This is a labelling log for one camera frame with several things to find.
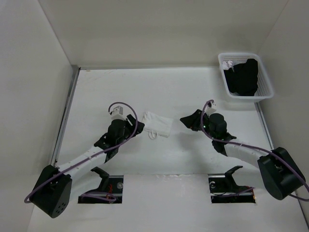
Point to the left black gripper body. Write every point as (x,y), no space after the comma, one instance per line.
(128,131)

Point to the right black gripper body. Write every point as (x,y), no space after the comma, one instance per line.
(195,126)

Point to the white tank top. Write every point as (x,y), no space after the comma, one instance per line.
(157,125)

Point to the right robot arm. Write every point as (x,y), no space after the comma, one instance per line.
(279,174)

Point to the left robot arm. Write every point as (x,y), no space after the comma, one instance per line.
(56,186)

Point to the black tank top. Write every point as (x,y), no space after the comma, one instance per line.
(242,78)

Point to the small white cloth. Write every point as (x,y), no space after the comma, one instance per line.
(226,65)

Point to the white plastic basket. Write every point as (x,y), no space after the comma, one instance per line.
(264,86)

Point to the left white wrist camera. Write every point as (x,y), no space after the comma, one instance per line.
(117,113)

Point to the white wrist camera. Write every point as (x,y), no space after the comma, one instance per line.
(117,113)
(210,108)

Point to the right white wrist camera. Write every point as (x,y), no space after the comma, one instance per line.
(210,108)

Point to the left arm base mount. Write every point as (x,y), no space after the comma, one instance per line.
(108,189)

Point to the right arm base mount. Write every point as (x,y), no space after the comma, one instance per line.
(224,189)

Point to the metal table edge rail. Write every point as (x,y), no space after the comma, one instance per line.
(65,116)

